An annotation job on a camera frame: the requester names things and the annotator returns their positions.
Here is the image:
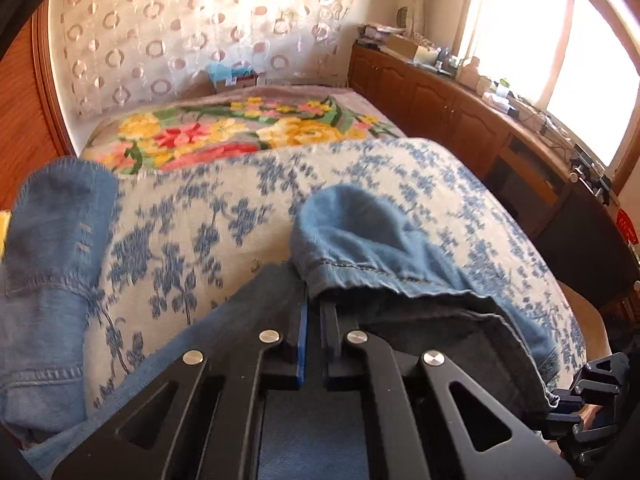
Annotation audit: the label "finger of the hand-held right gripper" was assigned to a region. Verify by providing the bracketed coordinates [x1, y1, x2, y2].
[542, 412, 586, 442]
[542, 387, 588, 414]

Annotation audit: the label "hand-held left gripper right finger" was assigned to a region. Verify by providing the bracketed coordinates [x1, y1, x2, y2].
[320, 300, 576, 480]

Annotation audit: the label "folded dark blue denim pants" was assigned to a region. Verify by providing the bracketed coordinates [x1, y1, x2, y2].
[0, 156, 122, 448]

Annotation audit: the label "bright window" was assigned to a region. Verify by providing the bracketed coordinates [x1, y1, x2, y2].
[459, 0, 640, 177]

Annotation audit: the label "light blue denim pants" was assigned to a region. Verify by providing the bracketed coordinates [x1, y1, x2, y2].
[20, 182, 562, 480]

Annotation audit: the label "sheer circle pattern curtain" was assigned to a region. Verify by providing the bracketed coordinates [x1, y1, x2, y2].
[59, 0, 362, 122]

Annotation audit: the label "blue floral bed sheet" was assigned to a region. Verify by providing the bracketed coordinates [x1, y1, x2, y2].
[80, 136, 587, 413]

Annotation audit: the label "open cardboard box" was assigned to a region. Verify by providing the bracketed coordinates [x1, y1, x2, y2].
[386, 34, 442, 64]

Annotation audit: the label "colourful flower blanket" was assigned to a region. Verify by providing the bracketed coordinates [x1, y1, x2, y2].
[80, 84, 407, 177]

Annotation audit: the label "stack of papers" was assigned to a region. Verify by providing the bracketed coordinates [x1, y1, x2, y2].
[356, 22, 397, 47]

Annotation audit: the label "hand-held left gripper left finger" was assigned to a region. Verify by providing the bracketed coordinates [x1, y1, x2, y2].
[52, 297, 308, 480]

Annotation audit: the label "wooden sideboard cabinet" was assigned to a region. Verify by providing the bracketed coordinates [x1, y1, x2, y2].
[347, 41, 640, 311]

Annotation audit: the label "small box with blue cloth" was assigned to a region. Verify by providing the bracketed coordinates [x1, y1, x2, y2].
[206, 61, 259, 94]

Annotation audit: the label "pale pink bottle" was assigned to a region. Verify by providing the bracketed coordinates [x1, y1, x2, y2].
[457, 57, 483, 88]

